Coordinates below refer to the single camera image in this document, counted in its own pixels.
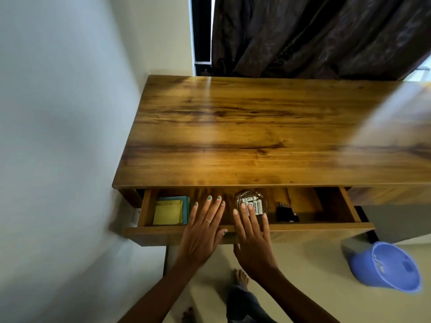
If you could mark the person's right hand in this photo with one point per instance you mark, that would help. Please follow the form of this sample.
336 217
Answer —
254 248

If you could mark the person's left hand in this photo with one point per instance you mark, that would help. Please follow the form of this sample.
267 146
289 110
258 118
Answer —
200 238

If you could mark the blue sticky note pad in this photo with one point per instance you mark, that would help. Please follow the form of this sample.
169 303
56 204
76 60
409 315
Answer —
186 206

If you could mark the white cylindrical battery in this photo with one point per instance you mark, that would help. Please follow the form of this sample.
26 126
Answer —
260 207
249 199
255 208

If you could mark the black lighter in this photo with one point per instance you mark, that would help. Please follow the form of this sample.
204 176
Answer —
288 217

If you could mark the clear glass ashtray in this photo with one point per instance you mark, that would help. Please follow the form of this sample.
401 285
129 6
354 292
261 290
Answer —
264 203

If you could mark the wooden drawer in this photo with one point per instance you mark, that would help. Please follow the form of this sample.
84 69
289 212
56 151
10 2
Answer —
303 228
387 195

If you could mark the person's right forearm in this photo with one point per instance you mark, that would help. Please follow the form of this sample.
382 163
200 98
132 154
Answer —
296 299

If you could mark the person's left forearm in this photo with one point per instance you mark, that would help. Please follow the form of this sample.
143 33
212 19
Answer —
158 296

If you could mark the person's bare foot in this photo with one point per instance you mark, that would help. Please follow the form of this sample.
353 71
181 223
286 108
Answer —
188 315
240 277

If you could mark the black baseboard strip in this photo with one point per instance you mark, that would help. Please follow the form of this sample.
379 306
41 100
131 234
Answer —
165 260

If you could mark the blue denim jeans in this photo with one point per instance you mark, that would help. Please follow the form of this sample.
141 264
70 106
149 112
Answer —
245 306

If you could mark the blue plastic bin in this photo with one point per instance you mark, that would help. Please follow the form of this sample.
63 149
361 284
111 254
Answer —
387 269

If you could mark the dark brown leaf-patterned curtain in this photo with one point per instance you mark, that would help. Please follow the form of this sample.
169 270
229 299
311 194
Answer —
320 33

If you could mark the white wall socket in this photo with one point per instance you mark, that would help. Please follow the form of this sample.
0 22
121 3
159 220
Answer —
136 216

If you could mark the black window frame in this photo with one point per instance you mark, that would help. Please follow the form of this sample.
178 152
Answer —
202 30

